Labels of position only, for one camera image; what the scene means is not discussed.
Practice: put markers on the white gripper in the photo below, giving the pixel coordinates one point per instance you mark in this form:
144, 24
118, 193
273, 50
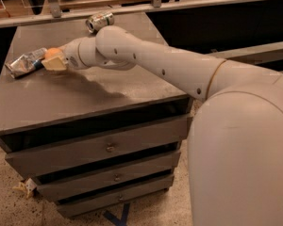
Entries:
71, 56

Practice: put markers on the orange fruit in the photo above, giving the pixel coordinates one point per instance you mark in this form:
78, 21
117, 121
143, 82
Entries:
52, 52

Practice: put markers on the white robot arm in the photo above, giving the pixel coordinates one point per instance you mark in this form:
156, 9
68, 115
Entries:
235, 143

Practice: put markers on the crushed silver blue redbull can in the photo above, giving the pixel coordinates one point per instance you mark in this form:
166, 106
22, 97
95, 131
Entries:
26, 63

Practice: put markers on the silver green soda can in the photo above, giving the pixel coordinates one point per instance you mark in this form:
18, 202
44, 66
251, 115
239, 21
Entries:
99, 20

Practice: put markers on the grey drawer cabinet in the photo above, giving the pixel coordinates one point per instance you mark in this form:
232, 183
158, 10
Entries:
51, 108

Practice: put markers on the top grey drawer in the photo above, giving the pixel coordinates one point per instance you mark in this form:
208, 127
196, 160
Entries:
51, 158

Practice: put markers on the grey drawer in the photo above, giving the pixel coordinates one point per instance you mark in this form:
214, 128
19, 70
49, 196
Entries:
86, 182
51, 158
124, 194

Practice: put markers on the crumpled paper scrap on floor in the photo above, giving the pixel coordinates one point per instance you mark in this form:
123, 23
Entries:
28, 186

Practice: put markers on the middle grey drawer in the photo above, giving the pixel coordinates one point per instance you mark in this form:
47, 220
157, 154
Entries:
86, 182

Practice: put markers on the bottom grey drawer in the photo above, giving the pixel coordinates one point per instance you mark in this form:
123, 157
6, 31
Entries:
124, 194

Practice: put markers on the grey metal railing frame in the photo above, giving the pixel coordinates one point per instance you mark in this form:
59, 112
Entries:
201, 25

